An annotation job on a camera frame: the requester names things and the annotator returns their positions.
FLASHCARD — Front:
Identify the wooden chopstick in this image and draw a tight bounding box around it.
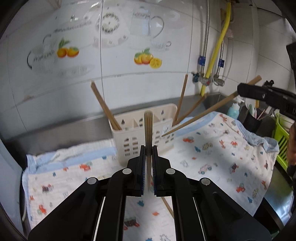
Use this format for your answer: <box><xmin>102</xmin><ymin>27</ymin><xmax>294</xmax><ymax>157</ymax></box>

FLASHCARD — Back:
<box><xmin>173</xmin><ymin>93</ymin><xmax>208</xmax><ymax>126</ymax></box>
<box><xmin>144</xmin><ymin>110</ymin><xmax>153</xmax><ymax>191</ymax></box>
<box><xmin>161</xmin><ymin>75</ymin><xmax>263</xmax><ymax>137</ymax></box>
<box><xmin>161</xmin><ymin>197</ymin><xmax>174</xmax><ymax>218</ymax></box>
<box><xmin>173</xmin><ymin>74</ymin><xmax>188</xmax><ymax>126</ymax></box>
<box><xmin>91</xmin><ymin>81</ymin><xmax>121</xmax><ymax>131</ymax></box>

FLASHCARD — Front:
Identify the right hand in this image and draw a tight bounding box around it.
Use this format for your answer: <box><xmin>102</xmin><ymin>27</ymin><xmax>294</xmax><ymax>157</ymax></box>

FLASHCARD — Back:
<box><xmin>287</xmin><ymin>123</ymin><xmax>296</xmax><ymax>166</ymax></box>

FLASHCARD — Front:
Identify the black knife rack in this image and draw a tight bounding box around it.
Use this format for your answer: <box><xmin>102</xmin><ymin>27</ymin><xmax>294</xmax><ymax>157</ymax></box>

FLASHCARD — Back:
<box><xmin>238</xmin><ymin>106</ymin><xmax>275</xmax><ymax>137</ymax></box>

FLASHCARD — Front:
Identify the green plastic basket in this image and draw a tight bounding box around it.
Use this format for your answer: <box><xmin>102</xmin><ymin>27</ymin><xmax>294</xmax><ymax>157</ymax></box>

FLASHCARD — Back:
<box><xmin>273</xmin><ymin>113</ymin><xmax>294</xmax><ymax>171</ymax></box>

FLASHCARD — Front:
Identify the beige plastic utensil holder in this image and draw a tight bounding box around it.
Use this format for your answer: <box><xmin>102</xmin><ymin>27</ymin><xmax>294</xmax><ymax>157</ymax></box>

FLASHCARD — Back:
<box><xmin>111</xmin><ymin>103</ymin><xmax>177</xmax><ymax>166</ymax></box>

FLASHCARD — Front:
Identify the teal soap bottle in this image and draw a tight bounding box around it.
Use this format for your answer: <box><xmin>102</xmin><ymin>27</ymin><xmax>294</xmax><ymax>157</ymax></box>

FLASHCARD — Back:
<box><xmin>227</xmin><ymin>96</ymin><xmax>244</xmax><ymax>120</ymax></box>

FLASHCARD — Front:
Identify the white patterned cloth mat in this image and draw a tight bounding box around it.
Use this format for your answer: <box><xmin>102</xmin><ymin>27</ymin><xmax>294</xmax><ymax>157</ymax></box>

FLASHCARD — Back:
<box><xmin>22</xmin><ymin>111</ymin><xmax>280</xmax><ymax>241</ymax></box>

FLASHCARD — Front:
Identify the metal water valve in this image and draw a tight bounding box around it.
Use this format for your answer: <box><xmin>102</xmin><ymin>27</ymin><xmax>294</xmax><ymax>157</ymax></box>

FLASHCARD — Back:
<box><xmin>192</xmin><ymin>72</ymin><xmax>211</xmax><ymax>86</ymax></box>
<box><xmin>212</xmin><ymin>74</ymin><xmax>225</xmax><ymax>87</ymax></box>

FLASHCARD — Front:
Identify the metal braided water hose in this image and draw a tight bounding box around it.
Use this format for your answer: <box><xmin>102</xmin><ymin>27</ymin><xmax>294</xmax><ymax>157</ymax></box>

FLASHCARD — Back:
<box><xmin>199</xmin><ymin>0</ymin><xmax>211</xmax><ymax>77</ymax></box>
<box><xmin>216</xmin><ymin>39</ymin><xmax>226</xmax><ymax>79</ymax></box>

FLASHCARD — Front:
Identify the yellow gas hose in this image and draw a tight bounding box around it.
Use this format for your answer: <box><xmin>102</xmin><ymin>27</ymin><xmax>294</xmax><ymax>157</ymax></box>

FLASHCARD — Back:
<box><xmin>200</xmin><ymin>1</ymin><xmax>232</xmax><ymax>97</ymax></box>

